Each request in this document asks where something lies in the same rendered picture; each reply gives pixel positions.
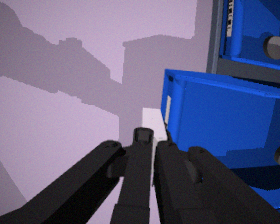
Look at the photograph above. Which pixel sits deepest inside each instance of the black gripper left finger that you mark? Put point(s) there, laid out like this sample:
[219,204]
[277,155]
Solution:
[75,196]

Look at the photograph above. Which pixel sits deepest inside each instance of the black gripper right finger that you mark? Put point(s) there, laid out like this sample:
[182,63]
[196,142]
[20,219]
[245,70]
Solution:
[230,198]

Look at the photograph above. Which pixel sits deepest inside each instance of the grey steel disc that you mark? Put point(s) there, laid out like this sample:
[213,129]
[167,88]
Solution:
[271,47]
[277,156]

